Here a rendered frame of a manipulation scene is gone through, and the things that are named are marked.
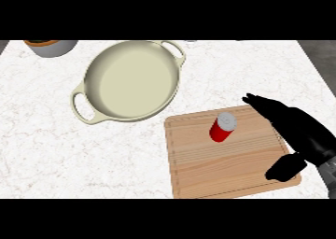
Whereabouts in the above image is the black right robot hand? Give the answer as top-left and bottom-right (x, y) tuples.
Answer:
(242, 92), (336, 183)

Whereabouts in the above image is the cream two-handled pot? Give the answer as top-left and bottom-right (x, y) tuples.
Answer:
(71, 40), (187, 126)

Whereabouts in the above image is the wooden cutting board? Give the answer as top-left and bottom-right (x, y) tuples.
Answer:
(164, 105), (304, 200)

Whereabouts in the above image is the red can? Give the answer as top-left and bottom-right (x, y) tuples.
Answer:
(208, 111), (239, 144)

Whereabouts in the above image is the grey pot with orange rim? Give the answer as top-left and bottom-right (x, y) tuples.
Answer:
(22, 39), (80, 59)

